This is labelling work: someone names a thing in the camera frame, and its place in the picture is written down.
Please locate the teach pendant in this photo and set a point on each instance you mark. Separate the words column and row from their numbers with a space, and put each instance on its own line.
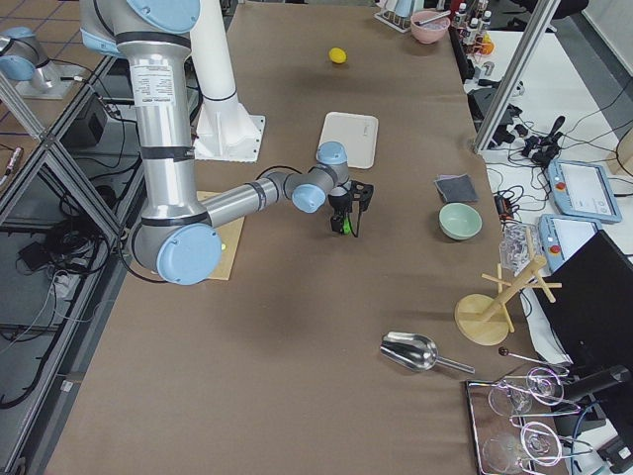
column 562, row 236
column 582, row 190

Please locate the wine glass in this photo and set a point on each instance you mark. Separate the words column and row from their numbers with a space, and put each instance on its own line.
column 531, row 450
column 537, row 393

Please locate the teach pendant upper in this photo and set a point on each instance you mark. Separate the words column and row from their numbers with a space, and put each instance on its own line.
column 582, row 190

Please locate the yellow lemon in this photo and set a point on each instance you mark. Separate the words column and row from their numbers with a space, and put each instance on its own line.
column 337, row 55

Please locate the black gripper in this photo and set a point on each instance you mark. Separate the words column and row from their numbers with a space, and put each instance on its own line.
column 338, row 203

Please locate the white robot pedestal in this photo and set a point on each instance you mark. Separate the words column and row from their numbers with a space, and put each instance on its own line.
column 225, row 130

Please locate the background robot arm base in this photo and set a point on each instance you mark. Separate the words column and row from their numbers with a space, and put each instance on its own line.
column 24, row 61

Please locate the clear plastic container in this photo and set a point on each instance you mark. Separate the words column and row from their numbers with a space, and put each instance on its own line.
column 519, row 244

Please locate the metal scoop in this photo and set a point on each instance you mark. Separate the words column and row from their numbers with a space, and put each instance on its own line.
column 417, row 352

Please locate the wine glass lower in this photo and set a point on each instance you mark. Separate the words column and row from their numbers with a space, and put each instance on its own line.
column 531, row 450

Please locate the teach pendant lower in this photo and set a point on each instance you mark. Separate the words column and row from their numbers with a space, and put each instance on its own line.
column 562, row 236

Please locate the wine glass upper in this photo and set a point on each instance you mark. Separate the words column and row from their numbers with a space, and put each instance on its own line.
column 537, row 393

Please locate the aluminium frame post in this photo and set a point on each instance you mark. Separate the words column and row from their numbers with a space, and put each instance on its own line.
column 530, row 39

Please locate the wooden mug tree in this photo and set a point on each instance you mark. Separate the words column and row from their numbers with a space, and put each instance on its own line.
column 485, row 320

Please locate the light blue plastic cup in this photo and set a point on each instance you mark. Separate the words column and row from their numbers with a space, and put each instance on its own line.
column 404, row 8

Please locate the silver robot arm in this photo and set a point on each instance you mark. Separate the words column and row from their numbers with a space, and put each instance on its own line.
column 187, row 109

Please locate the wooden cutting board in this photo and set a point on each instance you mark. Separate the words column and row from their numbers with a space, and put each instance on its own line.
column 230, row 235

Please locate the mint green bowl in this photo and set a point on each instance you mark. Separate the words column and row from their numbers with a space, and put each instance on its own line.
column 460, row 221

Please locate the black monitor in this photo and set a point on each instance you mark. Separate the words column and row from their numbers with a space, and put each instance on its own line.
column 592, row 315

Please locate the grey folded cloth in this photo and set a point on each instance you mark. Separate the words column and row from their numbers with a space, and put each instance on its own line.
column 456, row 189

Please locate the white plastic tray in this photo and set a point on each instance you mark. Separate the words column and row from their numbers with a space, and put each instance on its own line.
column 357, row 133

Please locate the pink ribbed bowl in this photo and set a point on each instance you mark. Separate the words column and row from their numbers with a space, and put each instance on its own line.
column 428, row 27

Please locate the white wire cup rack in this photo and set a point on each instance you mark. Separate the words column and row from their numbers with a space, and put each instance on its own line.
column 390, row 18

